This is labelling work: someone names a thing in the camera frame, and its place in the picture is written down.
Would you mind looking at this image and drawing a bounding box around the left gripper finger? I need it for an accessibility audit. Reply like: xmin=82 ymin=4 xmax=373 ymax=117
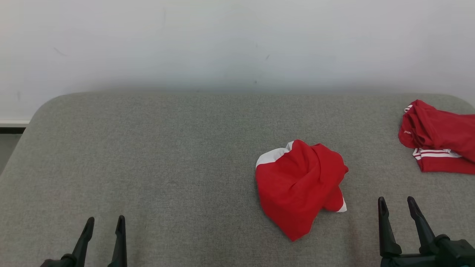
xmin=72 ymin=217 xmax=95 ymax=267
xmin=111 ymin=215 xmax=128 ymax=267

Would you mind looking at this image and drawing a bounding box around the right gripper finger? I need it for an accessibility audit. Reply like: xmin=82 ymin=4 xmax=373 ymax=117
xmin=407 ymin=196 xmax=440 ymax=254
xmin=378 ymin=197 xmax=403 ymax=257

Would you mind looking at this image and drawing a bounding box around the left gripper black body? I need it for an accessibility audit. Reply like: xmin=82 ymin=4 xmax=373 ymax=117
xmin=40 ymin=254 xmax=75 ymax=267

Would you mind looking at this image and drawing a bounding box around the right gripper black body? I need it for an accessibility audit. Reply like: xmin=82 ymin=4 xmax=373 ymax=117
xmin=380 ymin=246 xmax=443 ymax=267

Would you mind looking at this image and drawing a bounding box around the red jersey with number print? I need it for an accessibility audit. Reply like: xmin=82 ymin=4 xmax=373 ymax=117
xmin=398 ymin=99 xmax=475 ymax=175

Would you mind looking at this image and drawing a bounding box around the red garment with white trim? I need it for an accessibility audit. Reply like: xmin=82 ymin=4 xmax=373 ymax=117
xmin=255 ymin=139 xmax=349 ymax=242

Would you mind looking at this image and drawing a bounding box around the dark wall baseboard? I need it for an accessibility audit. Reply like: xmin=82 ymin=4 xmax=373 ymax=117
xmin=0 ymin=120 xmax=30 ymax=135

